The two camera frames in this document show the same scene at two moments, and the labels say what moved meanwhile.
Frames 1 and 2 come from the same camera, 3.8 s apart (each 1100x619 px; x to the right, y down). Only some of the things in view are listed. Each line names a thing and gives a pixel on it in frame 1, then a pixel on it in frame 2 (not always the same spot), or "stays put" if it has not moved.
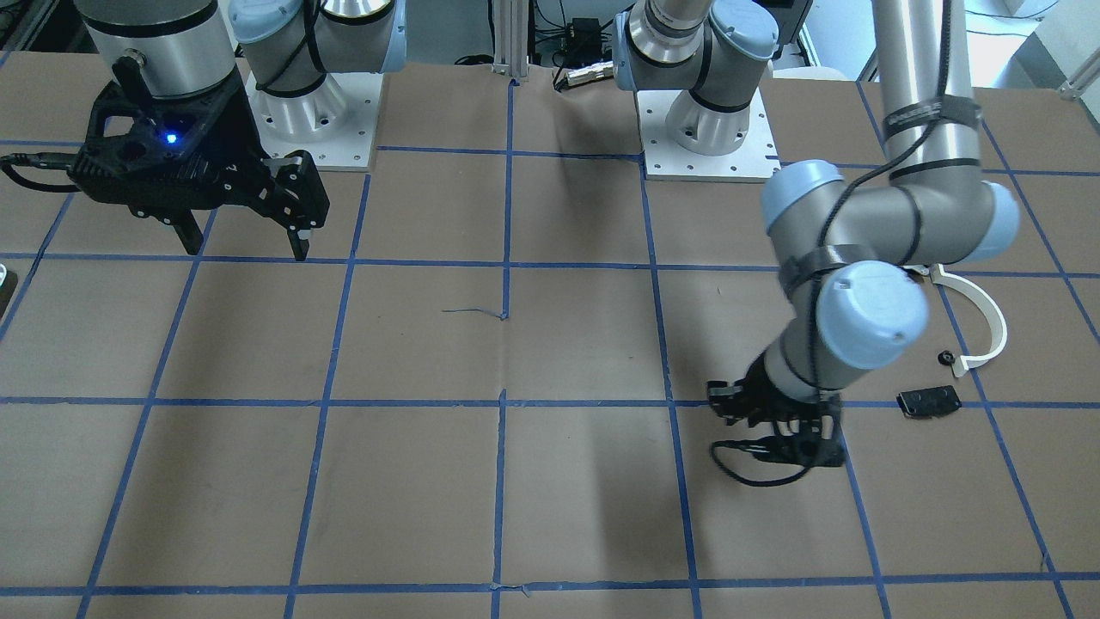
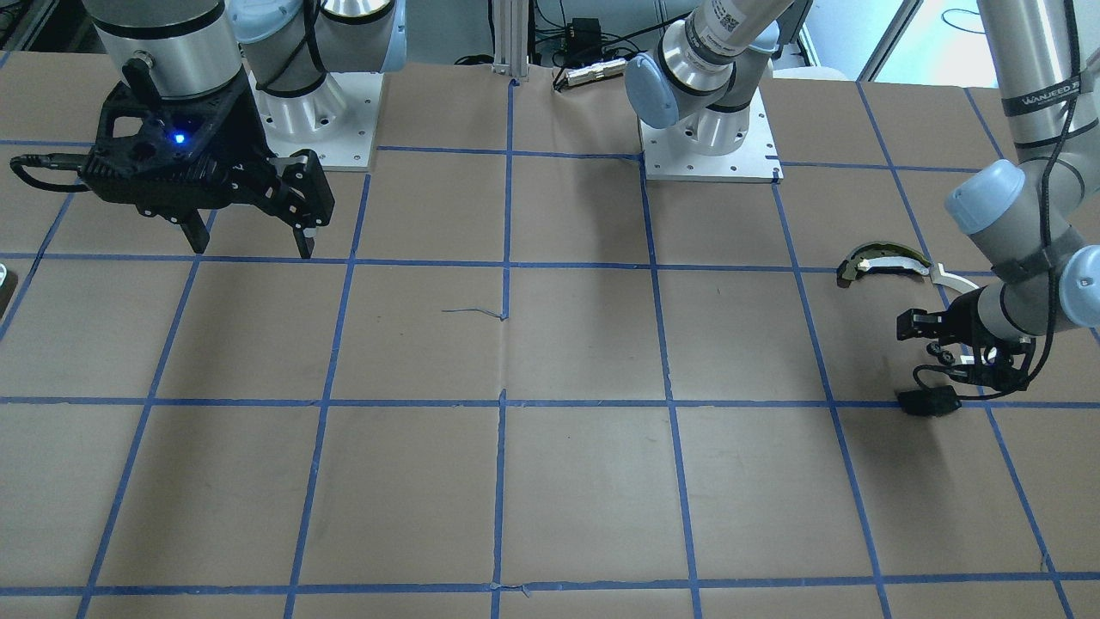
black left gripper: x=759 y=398 → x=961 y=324
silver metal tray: x=8 y=283 stays put
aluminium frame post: x=510 y=38 stays put
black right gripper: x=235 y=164 stays put
